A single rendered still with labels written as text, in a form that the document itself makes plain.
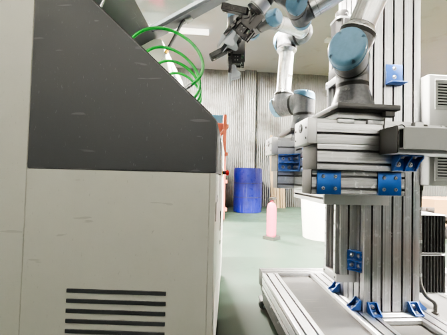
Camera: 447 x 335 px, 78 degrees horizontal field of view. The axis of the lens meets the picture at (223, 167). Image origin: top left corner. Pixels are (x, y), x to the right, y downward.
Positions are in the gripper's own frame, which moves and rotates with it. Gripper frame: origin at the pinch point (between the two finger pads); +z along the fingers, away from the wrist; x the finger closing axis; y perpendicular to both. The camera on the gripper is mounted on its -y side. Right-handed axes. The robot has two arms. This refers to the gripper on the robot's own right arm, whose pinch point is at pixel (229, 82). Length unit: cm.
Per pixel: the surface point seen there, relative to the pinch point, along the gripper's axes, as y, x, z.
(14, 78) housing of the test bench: -66, -47, 16
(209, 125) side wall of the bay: -5, -47, 29
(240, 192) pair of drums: 26, 454, 80
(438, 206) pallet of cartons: 365, 353, 89
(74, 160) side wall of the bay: -46, -47, 41
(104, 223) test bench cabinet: -36, -47, 60
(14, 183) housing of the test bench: -64, -47, 49
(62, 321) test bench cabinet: -48, -47, 89
